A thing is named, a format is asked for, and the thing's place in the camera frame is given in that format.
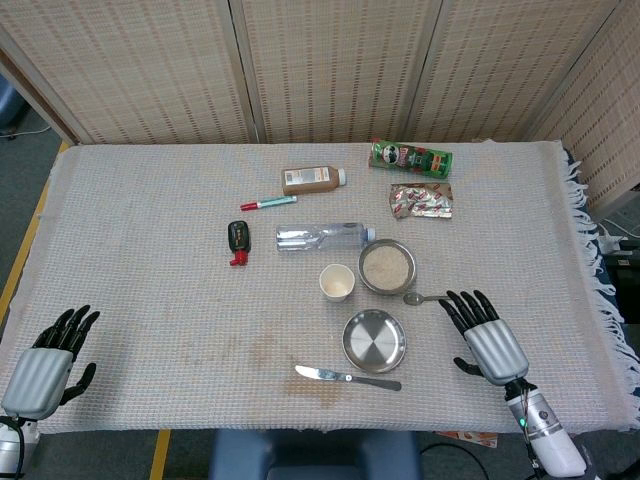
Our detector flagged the black bottle with red cap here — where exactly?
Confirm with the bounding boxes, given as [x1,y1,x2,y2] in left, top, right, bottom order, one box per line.
[227,221,251,268]

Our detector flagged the green Pringles can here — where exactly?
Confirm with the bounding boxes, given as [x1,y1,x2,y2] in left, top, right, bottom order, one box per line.
[369,138,454,180]

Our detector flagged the crumpled foil snack wrapper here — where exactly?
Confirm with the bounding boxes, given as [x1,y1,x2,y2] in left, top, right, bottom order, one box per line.
[389,182,454,220]

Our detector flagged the clear plastic water bottle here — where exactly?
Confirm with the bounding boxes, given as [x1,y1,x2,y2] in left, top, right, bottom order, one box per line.
[275,222,377,254]

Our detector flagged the white paper cup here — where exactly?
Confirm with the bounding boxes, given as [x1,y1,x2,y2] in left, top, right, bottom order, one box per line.
[319,263,356,303]

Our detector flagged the woven beige tablecloth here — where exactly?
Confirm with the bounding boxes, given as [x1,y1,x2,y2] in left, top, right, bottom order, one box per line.
[0,139,640,435]

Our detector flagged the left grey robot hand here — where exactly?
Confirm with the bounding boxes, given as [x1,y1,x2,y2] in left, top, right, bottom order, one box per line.
[0,304,100,420]

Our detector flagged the red-capped marker pen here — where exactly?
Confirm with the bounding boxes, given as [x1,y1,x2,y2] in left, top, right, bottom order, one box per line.
[239,195,299,212]

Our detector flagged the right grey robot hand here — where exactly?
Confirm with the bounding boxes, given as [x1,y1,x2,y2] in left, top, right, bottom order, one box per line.
[438,289,530,387]

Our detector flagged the brown drink bottle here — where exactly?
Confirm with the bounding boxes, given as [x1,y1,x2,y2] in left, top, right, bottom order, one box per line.
[280,166,348,197]

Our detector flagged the steel bowl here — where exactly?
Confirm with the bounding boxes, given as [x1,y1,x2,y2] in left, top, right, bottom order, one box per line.
[357,238,417,296]

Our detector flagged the orange patterned card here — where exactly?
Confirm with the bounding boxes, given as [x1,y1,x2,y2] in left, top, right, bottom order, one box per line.
[433,430,499,451]

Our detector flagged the metal table knife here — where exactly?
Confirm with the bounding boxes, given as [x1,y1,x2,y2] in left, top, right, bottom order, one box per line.
[294,364,403,392]

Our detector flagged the woven folding screen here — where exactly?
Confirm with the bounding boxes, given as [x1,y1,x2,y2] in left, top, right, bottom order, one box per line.
[0,0,640,216]

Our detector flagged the metal spoon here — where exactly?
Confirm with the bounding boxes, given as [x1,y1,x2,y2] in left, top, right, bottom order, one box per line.
[403,292,452,307]

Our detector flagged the steel plate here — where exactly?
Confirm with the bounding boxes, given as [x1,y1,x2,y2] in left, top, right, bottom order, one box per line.
[341,308,408,375]

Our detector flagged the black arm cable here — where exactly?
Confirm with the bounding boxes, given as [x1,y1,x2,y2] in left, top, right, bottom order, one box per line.
[514,384,546,480]

